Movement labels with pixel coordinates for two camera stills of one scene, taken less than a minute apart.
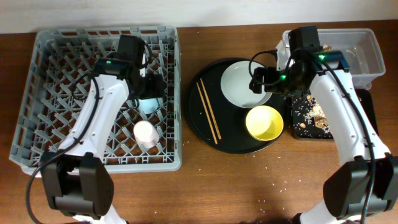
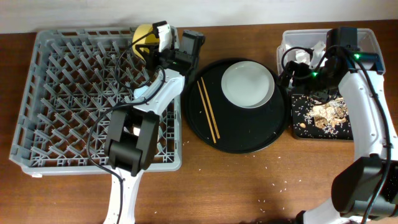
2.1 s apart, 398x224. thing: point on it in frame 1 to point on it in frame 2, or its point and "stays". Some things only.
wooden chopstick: (206, 111) stays
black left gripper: (155, 87) to (153, 61)
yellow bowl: (264, 123) to (141, 31)
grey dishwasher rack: (56, 74) stays
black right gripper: (270, 73) to (301, 69)
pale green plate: (235, 82) stays
